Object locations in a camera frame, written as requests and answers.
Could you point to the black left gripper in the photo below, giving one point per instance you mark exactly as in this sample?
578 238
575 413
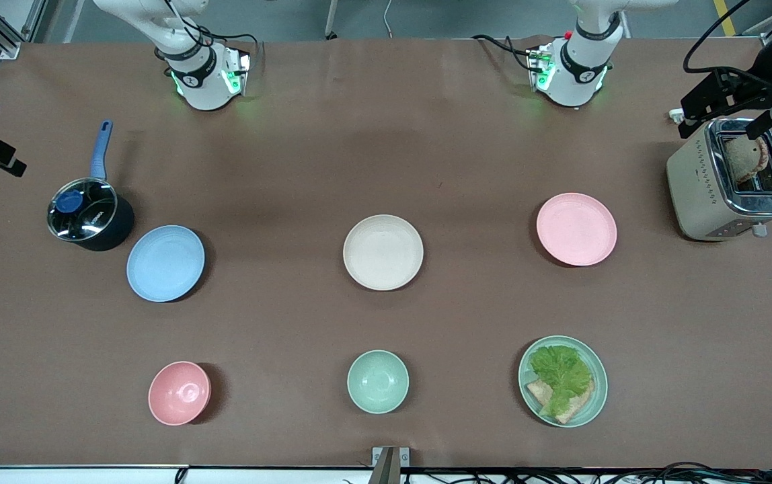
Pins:
760 75

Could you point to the pink plate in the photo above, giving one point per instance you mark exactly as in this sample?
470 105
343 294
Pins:
576 229

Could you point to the blue plate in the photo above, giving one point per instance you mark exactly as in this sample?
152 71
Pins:
165 263

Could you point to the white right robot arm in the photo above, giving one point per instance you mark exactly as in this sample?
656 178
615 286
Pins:
201 81

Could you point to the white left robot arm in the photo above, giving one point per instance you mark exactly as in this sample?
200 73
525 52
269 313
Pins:
581 47

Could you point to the white toaster power plug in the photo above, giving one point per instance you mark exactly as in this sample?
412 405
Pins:
675 116

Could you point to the brown toast slice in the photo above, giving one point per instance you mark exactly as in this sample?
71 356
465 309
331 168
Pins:
739 161

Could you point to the beige chrome toaster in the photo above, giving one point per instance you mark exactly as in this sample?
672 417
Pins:
692 188

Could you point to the glass lid blue knob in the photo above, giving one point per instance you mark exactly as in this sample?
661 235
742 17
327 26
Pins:
83 212

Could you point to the pink bowl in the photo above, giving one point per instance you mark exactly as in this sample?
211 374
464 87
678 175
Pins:
179 393

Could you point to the green lettuce leaf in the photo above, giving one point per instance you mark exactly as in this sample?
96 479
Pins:
561 373

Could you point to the green plate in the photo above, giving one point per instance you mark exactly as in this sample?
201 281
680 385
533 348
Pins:
598 396

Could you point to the brown bread slice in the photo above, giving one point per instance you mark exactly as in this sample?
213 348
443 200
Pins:
574 410

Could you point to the beige plate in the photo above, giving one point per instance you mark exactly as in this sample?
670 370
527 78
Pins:
383 253

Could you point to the white pole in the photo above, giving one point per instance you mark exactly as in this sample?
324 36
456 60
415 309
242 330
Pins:
330 17

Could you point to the green bowl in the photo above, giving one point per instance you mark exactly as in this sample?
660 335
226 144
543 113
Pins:
378 382

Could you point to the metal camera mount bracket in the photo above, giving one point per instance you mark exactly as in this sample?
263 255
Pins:
386 464

